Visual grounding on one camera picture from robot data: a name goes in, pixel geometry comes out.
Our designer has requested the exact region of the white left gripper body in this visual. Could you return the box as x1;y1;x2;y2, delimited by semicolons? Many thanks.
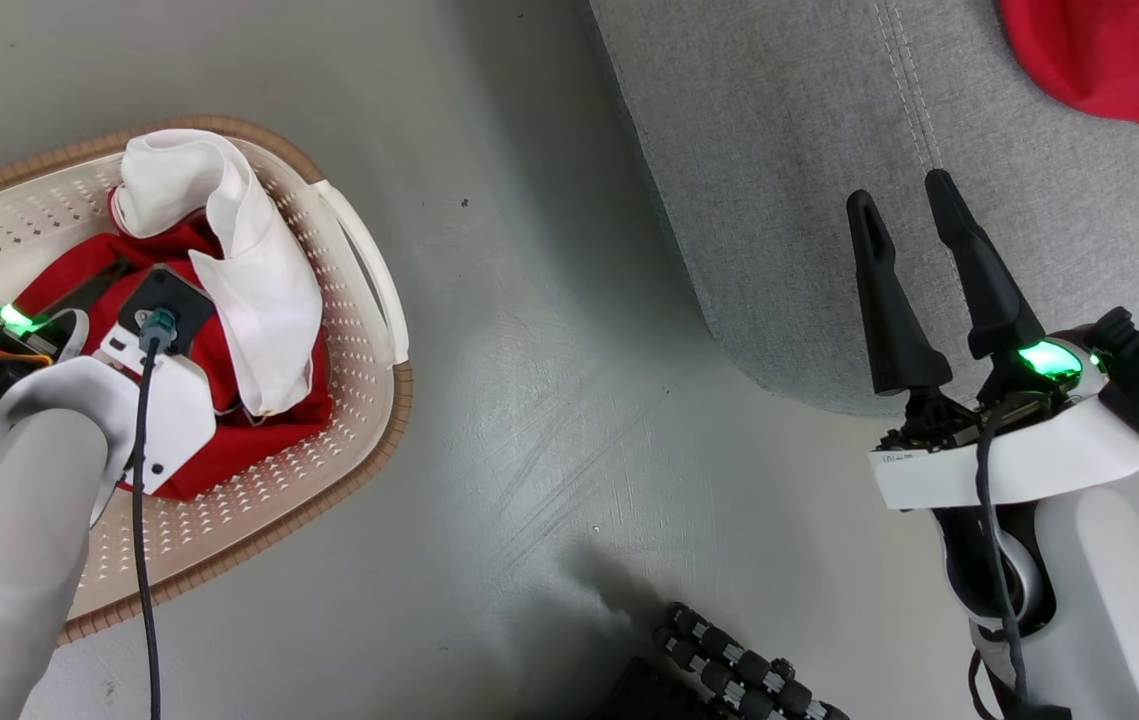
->
0;272;217;498

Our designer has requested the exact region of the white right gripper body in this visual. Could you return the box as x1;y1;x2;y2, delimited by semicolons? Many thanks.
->
869;335;1139;511

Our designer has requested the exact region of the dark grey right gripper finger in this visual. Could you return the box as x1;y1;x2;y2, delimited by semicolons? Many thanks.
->
925;169;1047;401
846;190;954;396

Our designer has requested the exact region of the red and white garment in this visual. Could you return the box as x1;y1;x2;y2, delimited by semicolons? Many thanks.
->
14;190;334;501

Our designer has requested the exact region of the red cloth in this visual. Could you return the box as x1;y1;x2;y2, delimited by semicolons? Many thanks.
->
997;0;1139;127

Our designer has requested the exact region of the grey fabric sofa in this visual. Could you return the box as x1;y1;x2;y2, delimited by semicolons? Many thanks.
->
589;0;1139;421

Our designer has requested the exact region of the cream perforated laundry basket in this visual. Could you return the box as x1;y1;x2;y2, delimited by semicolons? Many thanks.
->
0;115;413;646

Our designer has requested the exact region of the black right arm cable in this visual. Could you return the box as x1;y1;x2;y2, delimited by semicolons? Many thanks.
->
967;400;1070;720

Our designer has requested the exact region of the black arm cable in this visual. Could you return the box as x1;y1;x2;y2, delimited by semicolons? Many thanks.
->
129;308;178;720
967;400;1070;720

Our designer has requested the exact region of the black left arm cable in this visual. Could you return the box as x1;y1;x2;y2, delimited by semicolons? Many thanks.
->
129;308;178;720

